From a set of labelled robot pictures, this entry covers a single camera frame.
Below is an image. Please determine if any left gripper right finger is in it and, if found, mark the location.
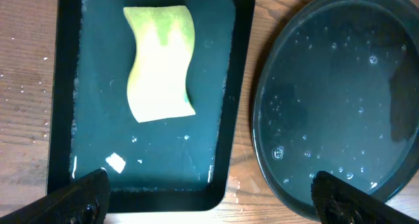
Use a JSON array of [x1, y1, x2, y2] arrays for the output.
[[311, 171, 418, 224]]

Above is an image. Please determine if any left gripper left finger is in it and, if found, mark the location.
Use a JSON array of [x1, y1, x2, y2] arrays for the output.
[[1, 169, 110, 224]]

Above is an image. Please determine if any round black tray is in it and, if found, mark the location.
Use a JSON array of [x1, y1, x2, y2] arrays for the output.
[[252, 0, 418, 220]]

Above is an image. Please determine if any dark rectangular tray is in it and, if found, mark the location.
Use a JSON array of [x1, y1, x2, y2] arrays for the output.
[[47, 0, 255, 213]]

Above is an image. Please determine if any green yellow sponge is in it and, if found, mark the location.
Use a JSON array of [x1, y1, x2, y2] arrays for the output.
[[123, 5, 196, 123]]

